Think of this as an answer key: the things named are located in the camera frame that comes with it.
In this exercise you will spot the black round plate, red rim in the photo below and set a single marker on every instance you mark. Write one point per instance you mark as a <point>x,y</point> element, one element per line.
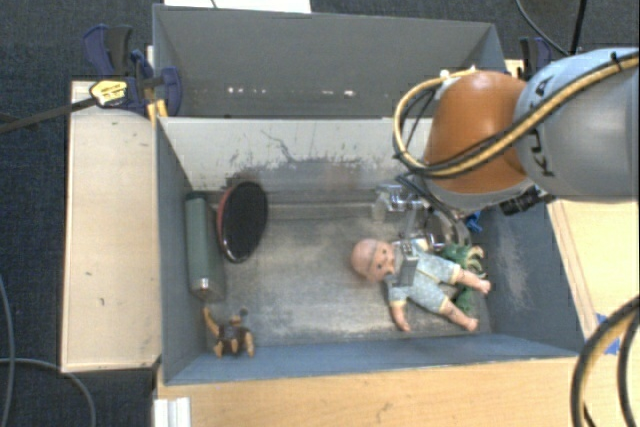
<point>245,222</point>

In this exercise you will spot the grey metal bin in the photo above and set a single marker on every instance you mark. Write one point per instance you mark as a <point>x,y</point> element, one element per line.
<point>310,295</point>

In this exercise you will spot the dark green metal bottle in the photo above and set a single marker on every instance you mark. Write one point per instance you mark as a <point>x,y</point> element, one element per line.
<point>202,245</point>

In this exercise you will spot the black cylinder on white bracket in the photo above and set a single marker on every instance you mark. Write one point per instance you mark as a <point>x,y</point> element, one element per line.
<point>520,203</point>

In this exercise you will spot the brown toy animal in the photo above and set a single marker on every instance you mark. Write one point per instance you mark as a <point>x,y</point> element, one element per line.
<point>231,337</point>

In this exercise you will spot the green toy dinosaur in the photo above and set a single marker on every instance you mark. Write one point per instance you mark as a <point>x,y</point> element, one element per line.
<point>459,255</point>

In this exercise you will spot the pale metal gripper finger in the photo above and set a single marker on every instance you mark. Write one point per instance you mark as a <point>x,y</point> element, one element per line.
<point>408,267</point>

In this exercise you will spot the pale wood flat board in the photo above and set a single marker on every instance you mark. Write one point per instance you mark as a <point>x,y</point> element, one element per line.
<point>112,240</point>

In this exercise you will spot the baby doll in pale-blue suit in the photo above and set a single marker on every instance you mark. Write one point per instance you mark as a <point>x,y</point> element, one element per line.
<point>425,282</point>

